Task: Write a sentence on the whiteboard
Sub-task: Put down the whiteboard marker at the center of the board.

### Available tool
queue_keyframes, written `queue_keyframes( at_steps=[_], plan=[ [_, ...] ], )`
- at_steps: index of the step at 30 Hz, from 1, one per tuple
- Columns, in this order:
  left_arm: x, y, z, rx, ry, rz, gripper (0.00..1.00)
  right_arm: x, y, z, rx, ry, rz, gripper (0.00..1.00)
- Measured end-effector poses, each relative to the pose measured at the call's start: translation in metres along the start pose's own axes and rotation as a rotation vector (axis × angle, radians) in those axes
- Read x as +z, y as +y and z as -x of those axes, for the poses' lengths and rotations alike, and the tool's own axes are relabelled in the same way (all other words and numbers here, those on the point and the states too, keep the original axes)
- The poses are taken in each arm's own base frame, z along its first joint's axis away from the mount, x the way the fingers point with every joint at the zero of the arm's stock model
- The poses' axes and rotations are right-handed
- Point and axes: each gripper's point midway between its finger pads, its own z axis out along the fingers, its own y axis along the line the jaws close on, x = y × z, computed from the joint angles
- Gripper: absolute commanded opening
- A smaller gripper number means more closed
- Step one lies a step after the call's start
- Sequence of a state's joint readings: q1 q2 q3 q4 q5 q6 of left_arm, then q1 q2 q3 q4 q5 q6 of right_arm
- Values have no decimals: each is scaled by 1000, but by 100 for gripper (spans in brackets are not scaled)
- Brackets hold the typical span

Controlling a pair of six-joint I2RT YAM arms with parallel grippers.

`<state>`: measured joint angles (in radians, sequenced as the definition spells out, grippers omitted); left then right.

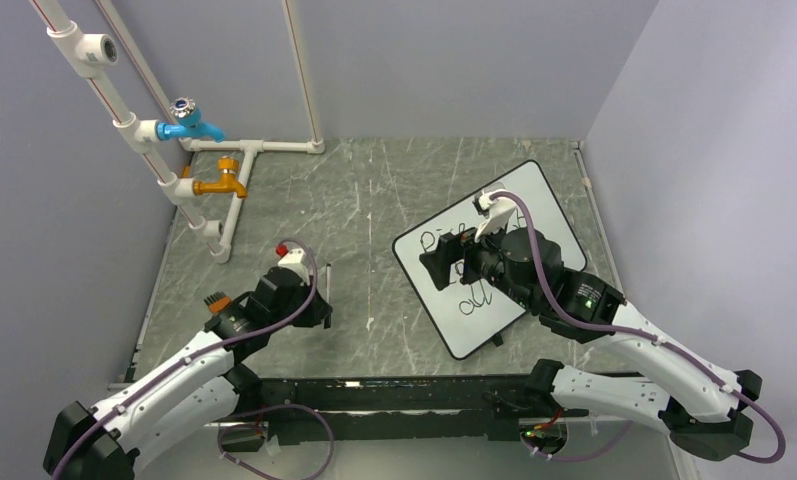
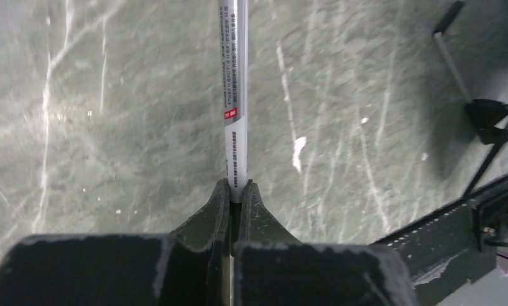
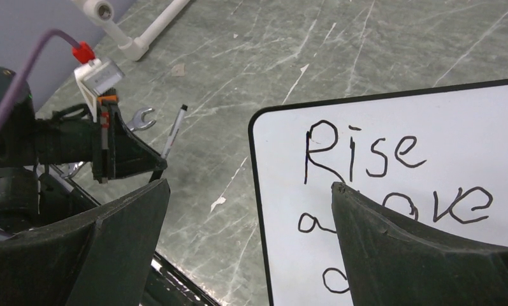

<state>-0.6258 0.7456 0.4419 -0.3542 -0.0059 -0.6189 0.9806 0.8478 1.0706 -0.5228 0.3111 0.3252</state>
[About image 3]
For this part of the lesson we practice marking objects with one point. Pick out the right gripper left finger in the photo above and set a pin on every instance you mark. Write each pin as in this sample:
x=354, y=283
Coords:
x=98, y=257

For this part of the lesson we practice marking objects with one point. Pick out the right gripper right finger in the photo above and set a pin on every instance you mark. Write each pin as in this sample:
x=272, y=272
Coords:
x=391, y=259

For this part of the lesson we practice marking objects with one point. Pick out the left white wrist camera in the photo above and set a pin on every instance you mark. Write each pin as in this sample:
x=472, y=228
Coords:
x=94, y=76

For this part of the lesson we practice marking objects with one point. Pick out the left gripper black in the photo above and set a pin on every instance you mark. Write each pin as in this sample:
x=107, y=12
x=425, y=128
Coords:
x=119, y=154

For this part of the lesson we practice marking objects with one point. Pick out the orange black hex key set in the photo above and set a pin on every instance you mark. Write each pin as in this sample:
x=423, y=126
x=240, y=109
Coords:
x=110, y=96

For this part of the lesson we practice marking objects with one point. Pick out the white whiteboard black frame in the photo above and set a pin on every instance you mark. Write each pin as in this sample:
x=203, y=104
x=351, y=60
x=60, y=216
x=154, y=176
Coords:
x=437, y=156

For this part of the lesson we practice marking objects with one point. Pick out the white PVC pipe frame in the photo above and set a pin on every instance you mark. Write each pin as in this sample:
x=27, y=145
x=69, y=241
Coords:
x=134, y=44

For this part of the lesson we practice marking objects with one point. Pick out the white whiteboard marker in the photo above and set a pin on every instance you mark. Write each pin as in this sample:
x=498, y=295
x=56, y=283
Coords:
x=174, y=131

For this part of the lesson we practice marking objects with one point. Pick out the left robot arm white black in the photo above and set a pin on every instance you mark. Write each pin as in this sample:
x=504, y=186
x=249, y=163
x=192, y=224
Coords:
x=30, y=196

